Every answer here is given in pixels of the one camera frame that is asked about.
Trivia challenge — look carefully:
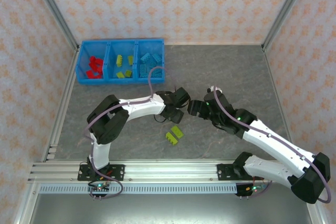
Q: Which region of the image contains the blue three-compartment plastic bin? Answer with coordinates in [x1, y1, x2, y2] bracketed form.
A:
[75, 38, 166, 86]

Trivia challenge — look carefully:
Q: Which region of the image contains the grey metal base panel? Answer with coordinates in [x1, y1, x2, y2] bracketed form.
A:
[26, 192, 320, 224]

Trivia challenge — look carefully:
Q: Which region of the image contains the thin black left gripper cable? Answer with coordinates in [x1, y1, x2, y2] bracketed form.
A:
[153, 113, 169, 124]

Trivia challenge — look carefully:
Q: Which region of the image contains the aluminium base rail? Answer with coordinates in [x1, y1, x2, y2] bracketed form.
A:
[28, 158, 314, 183]

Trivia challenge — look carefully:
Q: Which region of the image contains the aluminium side frame rail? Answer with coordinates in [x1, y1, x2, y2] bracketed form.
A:
[13, 47, 81, 224]
[262, 47, 328, 224]

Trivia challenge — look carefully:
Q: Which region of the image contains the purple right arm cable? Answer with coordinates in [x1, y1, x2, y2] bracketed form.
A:
[212, 85, 332, 204]

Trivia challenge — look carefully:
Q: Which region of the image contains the white slotted cable duct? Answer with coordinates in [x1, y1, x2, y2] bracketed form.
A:
[38, 184, 238, 195]

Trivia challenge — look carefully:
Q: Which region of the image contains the thin purple right base cable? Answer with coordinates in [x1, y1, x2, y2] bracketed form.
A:
[240, 179, 273, 198]

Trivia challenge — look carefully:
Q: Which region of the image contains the thin purple base cable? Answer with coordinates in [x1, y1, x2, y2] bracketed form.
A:
[89, 177, 125, 200]
[240, 179, 273, 198]

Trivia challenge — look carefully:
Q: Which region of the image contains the thin purple left base cable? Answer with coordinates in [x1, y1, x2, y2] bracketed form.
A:
[89, 177, 125, 200]

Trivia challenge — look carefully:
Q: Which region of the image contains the aluminium frame post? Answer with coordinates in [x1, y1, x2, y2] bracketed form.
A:
[27, 0, 80, 53]
[261, 0, 315, 53]

